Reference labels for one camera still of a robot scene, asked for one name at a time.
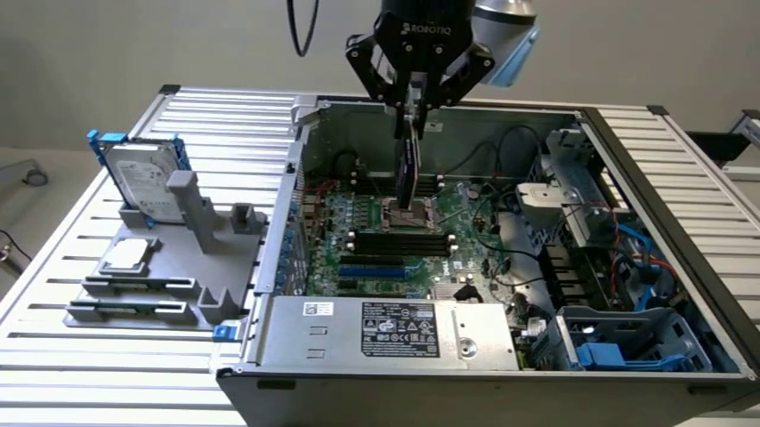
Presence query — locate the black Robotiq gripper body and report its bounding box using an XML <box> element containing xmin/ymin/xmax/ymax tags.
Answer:
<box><xmin>373</xmin><ymin>0</ymin><xmax>477</xmax><ymax>76</ymax></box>

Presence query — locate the black graphics card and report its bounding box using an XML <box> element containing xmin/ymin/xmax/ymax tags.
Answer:
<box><xmin>391</xmin><ymin>73</ymin><xmax>430</xmax><ymax>213</ymax></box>

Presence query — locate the black RAM slot bank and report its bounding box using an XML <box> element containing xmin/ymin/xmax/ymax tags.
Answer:
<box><xmin>347</xmin><ymin>228</ymin><xmax>460</xmax><ymax>258</ymax></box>
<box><xmin>350</xmin><ymin>167</ymin><xmax>448</xmax><ymax>197</ymax></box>

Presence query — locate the silver metal drive cage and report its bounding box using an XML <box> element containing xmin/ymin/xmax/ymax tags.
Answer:
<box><xmin>514</xmin><ymin>127</ymin><xmax>632</xmax><ymax>250</ymax></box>

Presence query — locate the green motherboard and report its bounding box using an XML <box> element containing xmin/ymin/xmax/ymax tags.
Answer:
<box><xmin>294</xmin><ymin>171</ymin><xmax>520</xmax><ymax>304</ymax></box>

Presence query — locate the CPU socket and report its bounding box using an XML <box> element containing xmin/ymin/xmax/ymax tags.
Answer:
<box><xmin>378</xmin><ymin>194</ymin><xmax>442</xmax><ymax>233</ymax></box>

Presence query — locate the black expansion slot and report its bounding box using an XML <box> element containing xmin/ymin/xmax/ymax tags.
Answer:
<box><xmin>339</xmin><ymin>254</ymin><xmax>406</xmax><ymax>268</ymax></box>

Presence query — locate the hard disk in blue carrier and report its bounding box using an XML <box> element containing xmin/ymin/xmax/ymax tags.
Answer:
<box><xmin>87</xmin><ymin>129</ymin><xmax>192</xmax><ymax>224</ymax></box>

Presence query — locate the blue expansion slot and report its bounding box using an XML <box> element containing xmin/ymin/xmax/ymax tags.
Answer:
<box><xmin>338</xmin><ymin>265</ymin><xmax>409</xmax><ymax>279</ymax></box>

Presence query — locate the grey parts rack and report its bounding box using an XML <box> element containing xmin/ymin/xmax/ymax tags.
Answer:
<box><xmin>62</xmin><ymin>171</ymin><xmax>275</xmax><ymax>333</ymax></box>

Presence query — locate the silver chipset heatsink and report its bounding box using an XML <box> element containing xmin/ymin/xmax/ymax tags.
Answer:
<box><xmin>431</xmin><ymin>283</ymin><xmax>484</xmax><ymax>304</ymax></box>

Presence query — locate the silver CPU chip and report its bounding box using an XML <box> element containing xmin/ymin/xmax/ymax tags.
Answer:
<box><xmin>103</xmin><ymin>238</ymin><xmax>151</xmax><ymax>269</ymax></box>

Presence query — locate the silver power supply unit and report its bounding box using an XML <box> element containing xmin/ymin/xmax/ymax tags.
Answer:
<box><xmin>243</xmin><ymin>294</ymin><xmax>525</xmax><ymax>372</ymax></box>

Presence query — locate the grey caster wheel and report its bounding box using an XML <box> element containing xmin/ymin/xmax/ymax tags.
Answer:
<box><xmin>0</xmin><ymin>157</ymin><xmax>49</xmax><ymax>186</ymax></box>

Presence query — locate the green RAM stick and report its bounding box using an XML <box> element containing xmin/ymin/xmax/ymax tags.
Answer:
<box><xmin>67</xmin><ymin>302</ymin><xmax>183</xmax><ymax>313</ymax></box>
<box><xmin>84</xmin><ymin>278</ymin><xmax>195</xmax><ymax>288</ymax></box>

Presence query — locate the blue-grey disk bay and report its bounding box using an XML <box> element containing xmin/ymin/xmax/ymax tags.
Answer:
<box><xmin>554</xmin><ymin>303</ymin><xmax>715</xmax><ymax>373</ymax></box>

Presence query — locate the open black PC case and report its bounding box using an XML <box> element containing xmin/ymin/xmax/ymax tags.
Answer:
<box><xmin>214</xmin><ymin>94</ymin><xmax>760</xmax><ymax>427</ymax></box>

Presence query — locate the black hanging cable loop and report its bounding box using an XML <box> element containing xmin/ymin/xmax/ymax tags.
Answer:
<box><xmin>285</xmin><ymin>0</ymin><xmax>315</xmax><ymax>57</ymax></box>

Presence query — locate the black looping wire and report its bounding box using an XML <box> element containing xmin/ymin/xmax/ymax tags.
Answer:
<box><xmin>449</xmin><ymin>125</ymin><xmax>542</xmax><ymax>180</ymax></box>

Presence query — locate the red wire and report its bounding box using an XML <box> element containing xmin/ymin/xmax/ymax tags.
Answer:
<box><xmin>614</xmin><ymin>230</ymin><xmax>680</xmax><ymax>286</ymax></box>

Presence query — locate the blue data wire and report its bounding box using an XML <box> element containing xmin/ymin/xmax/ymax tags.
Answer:
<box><xmin>616</xmin><ymin>221</ymin><xmax>673</xmax><ymax>315</ymax></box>

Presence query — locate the thin black floor cable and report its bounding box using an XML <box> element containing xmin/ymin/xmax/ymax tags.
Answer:
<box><xmin>0</xmin><ymin>229</ymin><xmax>37</xmax><ymax>269</ymax></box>

